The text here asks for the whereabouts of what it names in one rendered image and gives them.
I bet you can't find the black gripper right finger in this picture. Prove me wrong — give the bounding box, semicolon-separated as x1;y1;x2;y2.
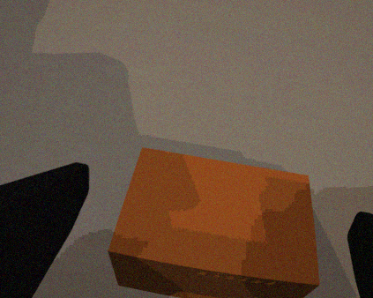
347;212;373;298

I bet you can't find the orange block with dark square face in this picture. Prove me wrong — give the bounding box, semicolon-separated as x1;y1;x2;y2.
108;148;320;298

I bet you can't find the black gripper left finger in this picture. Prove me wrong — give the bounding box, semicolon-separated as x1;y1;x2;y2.
0;162;90;298

